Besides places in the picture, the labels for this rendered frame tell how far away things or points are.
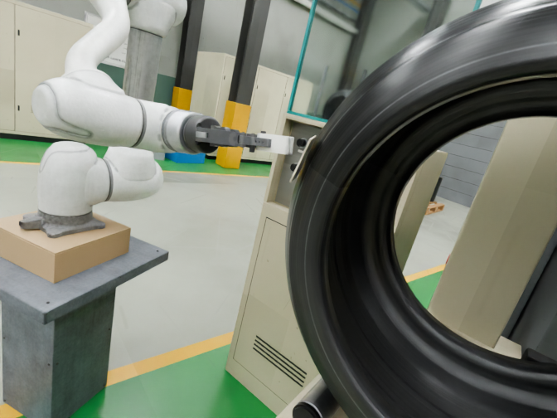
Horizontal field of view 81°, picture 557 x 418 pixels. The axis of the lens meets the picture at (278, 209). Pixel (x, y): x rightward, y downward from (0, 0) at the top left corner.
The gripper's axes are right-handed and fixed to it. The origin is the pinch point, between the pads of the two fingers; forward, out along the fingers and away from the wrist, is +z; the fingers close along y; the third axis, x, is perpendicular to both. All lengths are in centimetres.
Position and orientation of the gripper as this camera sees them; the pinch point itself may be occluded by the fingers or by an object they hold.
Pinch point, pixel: (274, 143)
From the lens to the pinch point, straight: 57.4
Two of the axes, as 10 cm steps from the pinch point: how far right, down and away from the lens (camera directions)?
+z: 8.0, 2.2, -5.6
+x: -1.2, 9.7, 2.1
